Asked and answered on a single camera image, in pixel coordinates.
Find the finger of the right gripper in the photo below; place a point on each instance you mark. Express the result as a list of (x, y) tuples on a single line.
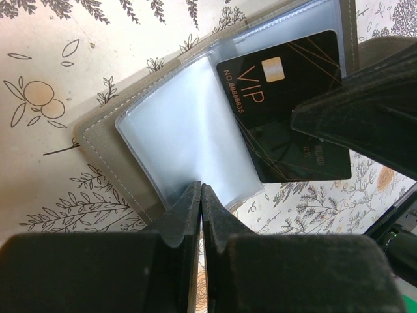
[(372, 113)]

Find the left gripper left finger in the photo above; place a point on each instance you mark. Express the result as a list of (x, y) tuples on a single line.
[(152, 270)]

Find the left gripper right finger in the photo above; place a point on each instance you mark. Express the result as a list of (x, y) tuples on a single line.
[(248, 272)]

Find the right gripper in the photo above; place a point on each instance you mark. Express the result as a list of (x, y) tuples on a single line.
[(393, 232)]

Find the grey card holder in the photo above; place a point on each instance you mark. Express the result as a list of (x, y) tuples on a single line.
[(176, 126)]

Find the black VIP credit card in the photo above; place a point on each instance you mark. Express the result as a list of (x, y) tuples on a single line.
[(264, 87)]

